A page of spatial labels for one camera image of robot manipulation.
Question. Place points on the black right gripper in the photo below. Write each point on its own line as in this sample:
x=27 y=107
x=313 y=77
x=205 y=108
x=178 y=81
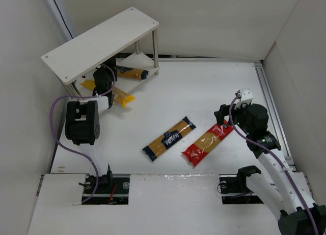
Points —
x=223 y=113

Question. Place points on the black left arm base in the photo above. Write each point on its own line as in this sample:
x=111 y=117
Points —
x=113 y=192

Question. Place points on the aluminium frame rail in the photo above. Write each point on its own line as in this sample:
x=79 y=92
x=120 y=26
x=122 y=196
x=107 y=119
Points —
x=273 y=114

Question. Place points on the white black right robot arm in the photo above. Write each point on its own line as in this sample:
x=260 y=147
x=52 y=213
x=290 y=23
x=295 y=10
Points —
x=291 y=204

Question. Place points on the red spaghetti bag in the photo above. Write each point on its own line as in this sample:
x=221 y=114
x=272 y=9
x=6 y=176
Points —
x=205 y=144

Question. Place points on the white two-tier shelf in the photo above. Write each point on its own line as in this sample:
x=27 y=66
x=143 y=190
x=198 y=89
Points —
x=80 y=56

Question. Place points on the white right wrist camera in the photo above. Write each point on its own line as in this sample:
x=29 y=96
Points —
x=245 y=98

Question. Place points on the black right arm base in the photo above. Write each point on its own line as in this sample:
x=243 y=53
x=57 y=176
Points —
x=233 y=193

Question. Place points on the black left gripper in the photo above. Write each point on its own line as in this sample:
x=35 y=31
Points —
x=102 y=73

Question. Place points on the yellow spaghetti bag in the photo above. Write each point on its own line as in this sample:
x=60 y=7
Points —
x=120 y=97

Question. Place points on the blue spaghetti bag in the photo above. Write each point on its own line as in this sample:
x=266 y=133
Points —
x=168 y=139
x=132 y=73

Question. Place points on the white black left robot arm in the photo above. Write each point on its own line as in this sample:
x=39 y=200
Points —
x=82 y=125

